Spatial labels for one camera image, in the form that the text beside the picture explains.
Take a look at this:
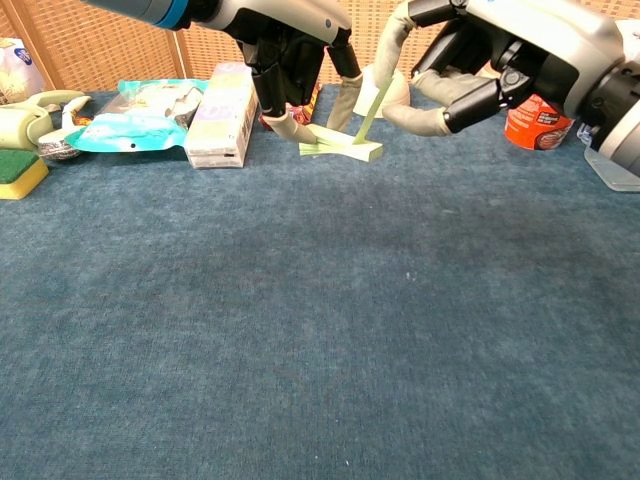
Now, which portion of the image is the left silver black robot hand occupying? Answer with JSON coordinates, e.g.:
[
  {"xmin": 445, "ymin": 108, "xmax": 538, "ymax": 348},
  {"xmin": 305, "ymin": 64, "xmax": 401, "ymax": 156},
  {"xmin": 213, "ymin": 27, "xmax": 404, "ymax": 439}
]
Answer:
[{"xmin": 192, "ymin": 0, "xmax": 364, "ymax": 146}]

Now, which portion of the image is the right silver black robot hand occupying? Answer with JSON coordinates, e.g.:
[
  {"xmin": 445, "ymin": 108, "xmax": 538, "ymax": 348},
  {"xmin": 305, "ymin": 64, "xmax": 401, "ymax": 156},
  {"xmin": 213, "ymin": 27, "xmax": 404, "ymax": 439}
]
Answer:
[{"xmin": 372, "ymin": 0, "xmax": 624, "ymax": 136}]

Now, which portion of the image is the brown cookie pack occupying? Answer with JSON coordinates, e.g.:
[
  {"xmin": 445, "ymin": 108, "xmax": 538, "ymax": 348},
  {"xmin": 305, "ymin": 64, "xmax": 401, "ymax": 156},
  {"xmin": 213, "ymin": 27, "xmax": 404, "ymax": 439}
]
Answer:
[{"xmin": 258, "ymin": 82, "xmax": 321, "ymax": 132}]

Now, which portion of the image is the orange instant noodle cup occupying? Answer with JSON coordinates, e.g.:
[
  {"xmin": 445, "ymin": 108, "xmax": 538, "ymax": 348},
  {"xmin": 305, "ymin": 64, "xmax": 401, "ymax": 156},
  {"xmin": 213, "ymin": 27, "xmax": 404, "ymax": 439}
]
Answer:
[{"xmin": 503, "ymin": 93, "xmax": 576, "ymax": 151}]

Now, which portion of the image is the white purple box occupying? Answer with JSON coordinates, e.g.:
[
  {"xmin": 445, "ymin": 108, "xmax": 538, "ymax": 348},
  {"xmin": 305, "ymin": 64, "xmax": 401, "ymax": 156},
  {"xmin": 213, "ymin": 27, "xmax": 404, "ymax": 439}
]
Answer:
[{"xmin": 183, "ymin": 61, "xmax": 261, "ymax": 170}]

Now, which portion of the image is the upturned beige bowl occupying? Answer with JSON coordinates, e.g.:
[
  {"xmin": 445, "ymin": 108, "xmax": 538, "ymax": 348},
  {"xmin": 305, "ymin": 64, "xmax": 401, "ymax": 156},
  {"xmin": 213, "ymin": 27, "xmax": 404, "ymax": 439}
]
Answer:
[{"xmin": 352, "ymin": 63, "xmax": 411, "ymax": 120}]

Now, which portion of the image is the clear blue rimmed food container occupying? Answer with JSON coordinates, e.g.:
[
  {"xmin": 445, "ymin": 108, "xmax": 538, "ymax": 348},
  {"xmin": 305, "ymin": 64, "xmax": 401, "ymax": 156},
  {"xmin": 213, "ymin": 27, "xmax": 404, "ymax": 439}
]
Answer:
[{"xmin": 583, "ymin": 134, "xmax": 640, "ymax": 193}]

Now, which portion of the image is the teal plastic snack bag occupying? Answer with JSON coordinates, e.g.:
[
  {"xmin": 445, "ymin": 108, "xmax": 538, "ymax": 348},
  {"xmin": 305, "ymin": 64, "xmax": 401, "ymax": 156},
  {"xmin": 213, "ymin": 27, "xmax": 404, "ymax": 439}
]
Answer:
[{"xmin": 64, "ymin": 78, "xmax": 210, "ymax": 154}]

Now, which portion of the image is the woven bamboo folding screen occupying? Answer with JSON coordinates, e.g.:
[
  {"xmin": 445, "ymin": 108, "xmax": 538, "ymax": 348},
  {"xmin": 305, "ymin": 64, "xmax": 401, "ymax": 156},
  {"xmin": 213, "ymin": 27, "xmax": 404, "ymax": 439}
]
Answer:
[{"xmin": 0, "ymin": 0, "xmax": 640, "ymax": 94}]

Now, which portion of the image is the white flour bag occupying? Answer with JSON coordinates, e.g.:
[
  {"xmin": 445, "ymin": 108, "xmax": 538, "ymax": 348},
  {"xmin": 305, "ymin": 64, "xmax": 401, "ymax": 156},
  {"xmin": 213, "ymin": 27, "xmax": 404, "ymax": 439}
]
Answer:
[{"xmin": 0, "ymin": 37, "xmax": 45, "ymax": 106}]

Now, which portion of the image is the teal blue table cloth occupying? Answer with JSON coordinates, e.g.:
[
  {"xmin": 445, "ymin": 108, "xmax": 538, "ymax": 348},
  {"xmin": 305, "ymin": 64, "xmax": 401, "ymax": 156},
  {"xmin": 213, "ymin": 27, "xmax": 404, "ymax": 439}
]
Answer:
[{"xmin": 0, "ymin": 82, "xmax": 640, "ymax": 480}]

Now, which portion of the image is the green yellow sponge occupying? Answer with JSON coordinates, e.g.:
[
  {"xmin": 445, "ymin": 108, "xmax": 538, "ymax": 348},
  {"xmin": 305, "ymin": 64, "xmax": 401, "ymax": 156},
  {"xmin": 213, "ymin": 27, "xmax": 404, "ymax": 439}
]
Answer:
[{"xmin": 0, "ymin": 149, "xmax": 50, "ymax": 201}]

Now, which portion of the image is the white handled steel scrubber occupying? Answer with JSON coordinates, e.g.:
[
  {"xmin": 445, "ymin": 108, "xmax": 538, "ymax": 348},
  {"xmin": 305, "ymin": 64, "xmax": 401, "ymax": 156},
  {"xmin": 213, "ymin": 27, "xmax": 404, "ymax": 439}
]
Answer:
[{"xmin": 37, "ymin": 95, "xmax": 94, "ymax": 161}]

